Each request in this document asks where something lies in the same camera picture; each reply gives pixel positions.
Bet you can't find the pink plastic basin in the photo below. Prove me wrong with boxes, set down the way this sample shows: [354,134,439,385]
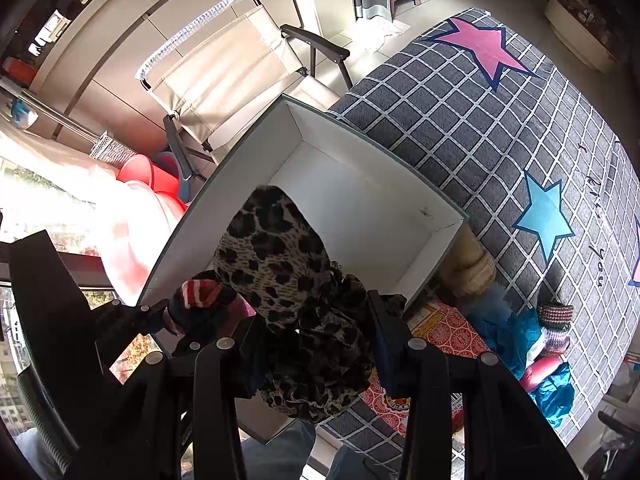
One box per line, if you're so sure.
[94,177,187,307]

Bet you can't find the white floor cloth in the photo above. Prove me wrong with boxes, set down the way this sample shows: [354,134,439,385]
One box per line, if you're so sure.
[371,16,412,52]

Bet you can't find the red patterned carton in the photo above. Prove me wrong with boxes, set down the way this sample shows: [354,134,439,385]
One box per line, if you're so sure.
[359,299,492,437]

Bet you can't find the pink soft item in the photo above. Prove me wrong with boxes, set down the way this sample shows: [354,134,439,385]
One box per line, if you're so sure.
[519,354,564,394]

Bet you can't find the fluffy light blue scarf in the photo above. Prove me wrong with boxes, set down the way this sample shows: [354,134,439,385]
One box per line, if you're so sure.
[470,281,517,322]

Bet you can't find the teal satin cloth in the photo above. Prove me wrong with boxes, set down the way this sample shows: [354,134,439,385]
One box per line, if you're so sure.
[469,305,574,429]

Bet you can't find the beige folding chair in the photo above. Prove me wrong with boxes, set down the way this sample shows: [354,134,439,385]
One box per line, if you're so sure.
[135,0,352,192]

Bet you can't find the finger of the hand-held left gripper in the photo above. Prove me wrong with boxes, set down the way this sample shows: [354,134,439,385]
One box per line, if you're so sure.
[172,337,221,359]
[99,298,174,362]

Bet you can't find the grey grid star blanket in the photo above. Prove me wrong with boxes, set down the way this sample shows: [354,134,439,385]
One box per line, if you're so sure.
[320,7,640,480]

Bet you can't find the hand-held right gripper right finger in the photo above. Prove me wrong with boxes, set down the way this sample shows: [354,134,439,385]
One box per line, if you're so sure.
[368,291,583,480]

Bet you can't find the person's jeans leg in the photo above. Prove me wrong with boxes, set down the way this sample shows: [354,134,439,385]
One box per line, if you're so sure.
[240,419,412,480]

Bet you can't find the pink grey knitted sock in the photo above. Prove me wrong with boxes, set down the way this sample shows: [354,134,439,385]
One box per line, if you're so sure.
[536,301,576,357]

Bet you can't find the cream knitted sock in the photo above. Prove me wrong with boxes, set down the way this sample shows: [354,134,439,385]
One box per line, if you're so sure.
[439,224,497,302]

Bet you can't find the white cardboard box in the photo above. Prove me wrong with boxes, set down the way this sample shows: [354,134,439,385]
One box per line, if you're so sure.
[137,93,471,443]

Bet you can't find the striped red navy sock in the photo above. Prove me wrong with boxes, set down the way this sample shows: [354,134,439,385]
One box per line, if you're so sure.
[165,270,257,342]

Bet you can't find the metal pole with perforated head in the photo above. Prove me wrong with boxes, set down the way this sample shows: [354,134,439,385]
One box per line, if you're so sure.
[0,84,139,167]

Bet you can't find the white storage tub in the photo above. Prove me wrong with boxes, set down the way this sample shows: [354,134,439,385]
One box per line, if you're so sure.
[544,0,628,75]

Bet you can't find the leopard print scarf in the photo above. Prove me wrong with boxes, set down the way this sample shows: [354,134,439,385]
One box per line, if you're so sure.
[212,185,408,423]

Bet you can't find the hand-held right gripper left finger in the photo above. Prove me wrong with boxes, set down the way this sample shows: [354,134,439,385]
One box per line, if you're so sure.
[65,320,262,480]

